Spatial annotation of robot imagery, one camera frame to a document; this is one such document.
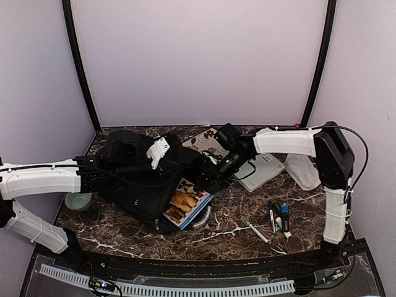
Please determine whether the left black frame post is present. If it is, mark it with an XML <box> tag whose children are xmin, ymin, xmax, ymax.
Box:
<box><xmin>61</xmin><ymin>0</ymin><xmax>101</xmax><ymax>134</ymax></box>

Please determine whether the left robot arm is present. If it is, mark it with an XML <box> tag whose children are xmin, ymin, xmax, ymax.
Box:
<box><xmin>1</xmin><ymin>131</ymin><xmax>180</xmax><ymax>270</ymax></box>

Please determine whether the white cloth pouch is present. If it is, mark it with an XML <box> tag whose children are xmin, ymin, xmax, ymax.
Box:
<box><xmin>284</xmin><ymin>154</ymin><xmax>321</xmax><ymax>191</ymax></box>

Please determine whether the black marker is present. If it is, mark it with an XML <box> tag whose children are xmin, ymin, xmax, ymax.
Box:
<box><xmin>272</xmin><ymin>202</ymin><xmax>283</xmax><ymax>231</ymax></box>

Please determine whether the grey shrink-wrapped notebook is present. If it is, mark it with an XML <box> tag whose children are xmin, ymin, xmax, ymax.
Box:
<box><xmin>233</xmin><ymin>153</ymin><xmax>285</xmax><ymax>192</ymax></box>

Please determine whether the blue-capped black highlighter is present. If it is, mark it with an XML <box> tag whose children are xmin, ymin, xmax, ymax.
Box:
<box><xmin>281</xmin><ymin>204</ymin><xmax>290</xmax><ymax>233</ymax></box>

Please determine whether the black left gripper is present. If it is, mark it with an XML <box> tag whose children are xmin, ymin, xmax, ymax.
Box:
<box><xmin>112</xmin><ymin>147</ymin><xmax>180</xmax><ymax>191</ymax></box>

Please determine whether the pale green ceramic bowl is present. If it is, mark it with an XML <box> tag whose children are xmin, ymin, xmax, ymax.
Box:
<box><xmin>64</xmin><ymin>193</ymin><xmax>92</xmax><ymax>212</ymax></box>

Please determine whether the black frame post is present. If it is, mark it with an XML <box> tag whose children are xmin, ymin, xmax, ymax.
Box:
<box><xmin>299</xmin><ymin>0</ymin><xmax>337</xmax><ymax>127</ymax></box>
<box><xmin>61</xmin><ymin>0</ymin><xmax>101</xmax><ymax>134</ymax></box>

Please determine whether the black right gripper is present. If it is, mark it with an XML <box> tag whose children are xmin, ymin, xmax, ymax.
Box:
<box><xmin>194</xmin><ymin>150</ymin><xmax>251</xmax><ymax>194</ymax></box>

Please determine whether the blue-capped white marker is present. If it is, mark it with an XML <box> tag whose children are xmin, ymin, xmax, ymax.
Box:
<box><xmin>269</xmin><ymin>201</ymin><xmax>276</xmax><ymax>236</ymax></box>

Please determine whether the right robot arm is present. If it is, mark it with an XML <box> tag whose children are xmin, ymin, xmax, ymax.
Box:
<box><xmin>193</xmin><ymin>121</ymin><xmax>358</xmax><ymax>244</ymax></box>

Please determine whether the grey slotted cable duct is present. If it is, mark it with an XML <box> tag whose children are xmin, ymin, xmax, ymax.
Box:
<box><xmin>39</xmin><ymin>264</ymin><xmax>295</xmax><ymax>296</ymax></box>

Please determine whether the clear-capped white pen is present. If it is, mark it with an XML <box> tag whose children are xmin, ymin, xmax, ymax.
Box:
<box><xmin>241</xmin><ymin>216</ymin><xmax>270</xmax><ymax>244</ymax></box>

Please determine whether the right black frame post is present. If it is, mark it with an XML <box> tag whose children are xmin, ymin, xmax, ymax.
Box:
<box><xmin>299</xmin><ymin>0</ymin><xmax>337</xmax><ymax>127</ymax></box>

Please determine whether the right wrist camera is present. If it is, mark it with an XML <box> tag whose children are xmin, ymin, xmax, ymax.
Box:
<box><xmin>214</xmin><ymin>123</ymin><xmax>242</xmax><ymax>152</ymax></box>

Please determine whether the white green glue stick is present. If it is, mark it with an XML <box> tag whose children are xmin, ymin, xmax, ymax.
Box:
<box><xmin>276</xmin><ymin>217</ymin><xmax>292</xmax><ymax>239</ymax></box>

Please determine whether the black front rail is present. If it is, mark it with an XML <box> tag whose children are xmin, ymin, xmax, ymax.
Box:
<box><xmin>73</xmin><ymin>250</ymin><xmax>330</xmax><ymax>277</ymax></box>

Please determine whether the black student bag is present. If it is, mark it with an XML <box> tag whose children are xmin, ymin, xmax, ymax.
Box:
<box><xmin>98</xmin><ymin>133</ymin><xmax>212</xmax><ymax>235</ymax></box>

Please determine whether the dog picture book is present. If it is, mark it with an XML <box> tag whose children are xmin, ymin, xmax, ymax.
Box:
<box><xmin>163</xmin><ymin>178</ymin><xmax>213</xmax><ymax>230</ymax></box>

